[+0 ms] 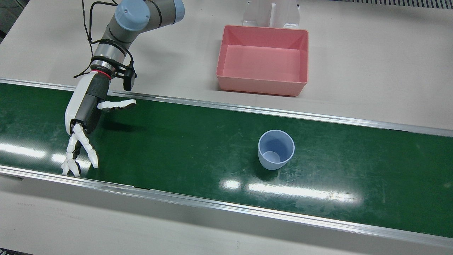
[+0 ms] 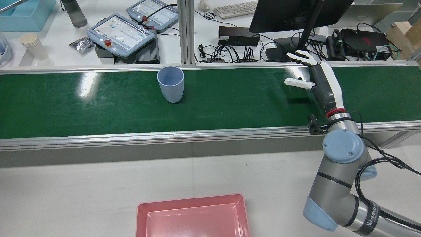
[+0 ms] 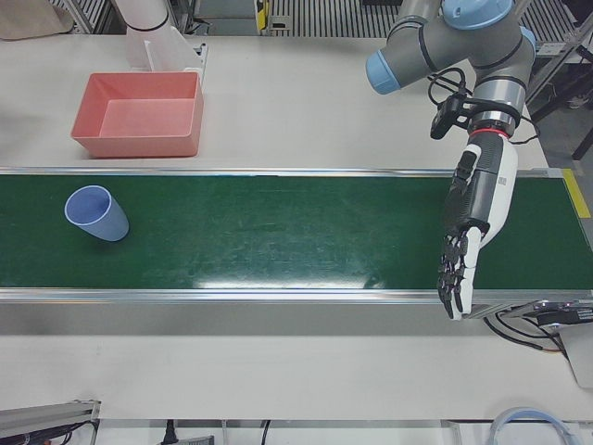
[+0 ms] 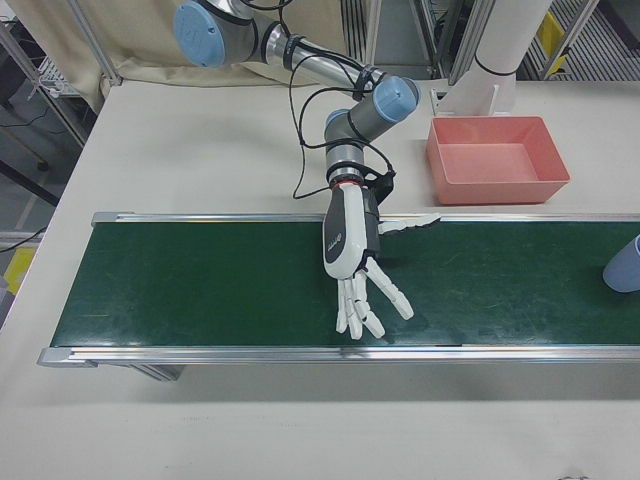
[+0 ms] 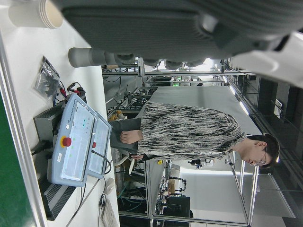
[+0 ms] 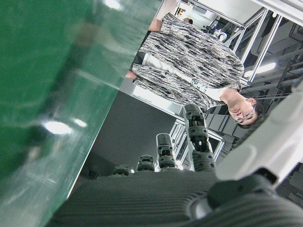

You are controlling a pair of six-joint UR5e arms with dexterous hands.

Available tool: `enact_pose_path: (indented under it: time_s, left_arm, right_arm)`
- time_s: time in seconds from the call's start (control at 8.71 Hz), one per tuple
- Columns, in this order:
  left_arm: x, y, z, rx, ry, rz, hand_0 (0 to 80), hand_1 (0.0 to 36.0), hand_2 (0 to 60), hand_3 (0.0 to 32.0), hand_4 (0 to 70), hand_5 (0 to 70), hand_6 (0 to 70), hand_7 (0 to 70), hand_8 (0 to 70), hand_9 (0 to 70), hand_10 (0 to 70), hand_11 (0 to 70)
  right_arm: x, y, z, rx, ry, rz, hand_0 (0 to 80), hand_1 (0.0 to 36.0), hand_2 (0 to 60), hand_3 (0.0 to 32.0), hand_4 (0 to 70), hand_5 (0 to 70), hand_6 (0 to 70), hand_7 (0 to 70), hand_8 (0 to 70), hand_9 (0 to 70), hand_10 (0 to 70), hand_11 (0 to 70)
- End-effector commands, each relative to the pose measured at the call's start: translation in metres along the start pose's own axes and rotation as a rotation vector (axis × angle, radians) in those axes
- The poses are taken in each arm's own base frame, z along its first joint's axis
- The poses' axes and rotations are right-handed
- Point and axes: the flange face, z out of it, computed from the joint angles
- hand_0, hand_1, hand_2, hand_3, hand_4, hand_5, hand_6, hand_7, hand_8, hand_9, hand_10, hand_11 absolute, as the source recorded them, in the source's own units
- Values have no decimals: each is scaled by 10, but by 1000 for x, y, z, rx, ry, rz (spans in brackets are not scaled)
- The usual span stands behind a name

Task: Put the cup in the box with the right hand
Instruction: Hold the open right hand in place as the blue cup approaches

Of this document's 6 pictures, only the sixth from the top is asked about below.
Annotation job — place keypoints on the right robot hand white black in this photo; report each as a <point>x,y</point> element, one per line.
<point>154,198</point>

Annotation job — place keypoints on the person in patterned shirt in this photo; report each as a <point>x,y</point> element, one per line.
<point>189,61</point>

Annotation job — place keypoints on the ceiling strip light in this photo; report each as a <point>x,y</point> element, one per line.
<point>260,69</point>

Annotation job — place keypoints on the distant person white shirt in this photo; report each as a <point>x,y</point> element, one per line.
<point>188,21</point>

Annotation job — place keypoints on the green conveyor belt aluminium frame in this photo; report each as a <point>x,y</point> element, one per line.
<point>47,71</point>

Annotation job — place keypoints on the aluminium cell frame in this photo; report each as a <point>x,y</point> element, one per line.
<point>256,37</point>

